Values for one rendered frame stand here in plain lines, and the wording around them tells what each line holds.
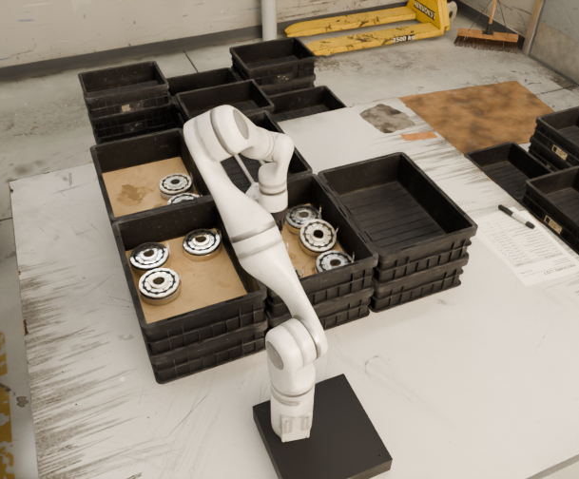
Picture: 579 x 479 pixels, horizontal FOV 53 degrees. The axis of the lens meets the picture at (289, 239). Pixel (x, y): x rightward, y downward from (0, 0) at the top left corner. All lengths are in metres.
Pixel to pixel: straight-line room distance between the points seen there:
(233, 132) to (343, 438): 0.71
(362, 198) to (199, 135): 0.85
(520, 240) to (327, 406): 0.90
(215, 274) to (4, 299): 1.51
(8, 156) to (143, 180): 2.00
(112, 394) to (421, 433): 0.74
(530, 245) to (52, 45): 3.65
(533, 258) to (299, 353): 1.03
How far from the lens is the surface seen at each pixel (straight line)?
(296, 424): 1.29
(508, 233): 1.99
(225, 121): 1.05
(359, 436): 1.36
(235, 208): 1.06
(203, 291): 1.52
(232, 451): 1.40
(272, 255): 1.06
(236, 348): 1.49
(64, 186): 2.20
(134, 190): 1.88
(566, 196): 2.81
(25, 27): 4.62
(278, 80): 3.19
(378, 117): 2.46
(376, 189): 1.85
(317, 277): 1.40
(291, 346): 1.08
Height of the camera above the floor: 1.93
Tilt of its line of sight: 42 degrees down
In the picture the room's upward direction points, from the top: straight up
